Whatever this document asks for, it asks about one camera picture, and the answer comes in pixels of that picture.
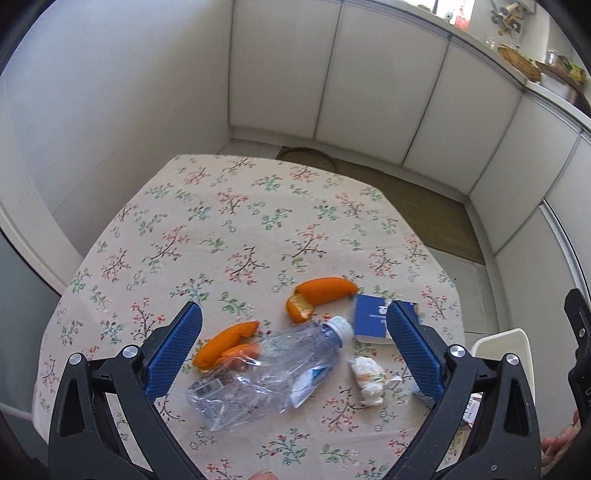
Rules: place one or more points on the round floor mat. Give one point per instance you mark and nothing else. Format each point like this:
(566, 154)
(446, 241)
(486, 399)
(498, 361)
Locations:
(304, 159)

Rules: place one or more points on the snack bags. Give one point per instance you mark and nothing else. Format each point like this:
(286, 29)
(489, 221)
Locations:
(572, 71)

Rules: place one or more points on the large woven floor mat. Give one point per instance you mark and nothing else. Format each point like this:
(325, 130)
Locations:
(448, 230)

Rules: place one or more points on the small blue box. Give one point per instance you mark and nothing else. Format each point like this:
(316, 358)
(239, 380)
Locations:
(369, 318)

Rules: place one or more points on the white tissue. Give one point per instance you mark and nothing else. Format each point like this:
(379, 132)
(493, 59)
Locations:
(369, 378)

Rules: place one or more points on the narrow white cabinet door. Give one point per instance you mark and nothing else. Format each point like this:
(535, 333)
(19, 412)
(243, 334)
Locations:
(521, 175)

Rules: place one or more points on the person's right hand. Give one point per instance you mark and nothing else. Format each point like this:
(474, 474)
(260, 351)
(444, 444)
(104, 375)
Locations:
(561, 443)

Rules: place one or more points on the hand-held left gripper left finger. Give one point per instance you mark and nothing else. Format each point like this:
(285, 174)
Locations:
(173, 350)

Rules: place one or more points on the frosted glass sliding door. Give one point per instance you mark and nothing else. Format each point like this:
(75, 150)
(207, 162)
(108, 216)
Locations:
(23, 323)

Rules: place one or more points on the clear plastic bottle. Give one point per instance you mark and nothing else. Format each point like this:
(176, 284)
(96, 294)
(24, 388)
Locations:
(277, 369)

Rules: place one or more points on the person's left hand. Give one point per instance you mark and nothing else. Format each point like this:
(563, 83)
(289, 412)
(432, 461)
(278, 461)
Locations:
(264, 475)

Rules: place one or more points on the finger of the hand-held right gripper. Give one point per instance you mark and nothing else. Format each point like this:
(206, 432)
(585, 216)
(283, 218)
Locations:
(579, 318)

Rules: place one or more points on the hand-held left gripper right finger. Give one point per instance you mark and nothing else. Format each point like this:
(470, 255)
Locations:
(415, 350)

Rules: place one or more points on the metal pot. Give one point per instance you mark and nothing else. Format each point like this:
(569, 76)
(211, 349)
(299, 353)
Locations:
(561, 85)

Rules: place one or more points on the wicker basket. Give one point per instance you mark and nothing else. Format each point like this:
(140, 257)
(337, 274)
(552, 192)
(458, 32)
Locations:
(519, 62)

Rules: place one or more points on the orange peel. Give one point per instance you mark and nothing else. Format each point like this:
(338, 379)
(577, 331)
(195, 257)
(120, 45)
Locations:
(323, 293)
(221, 344)

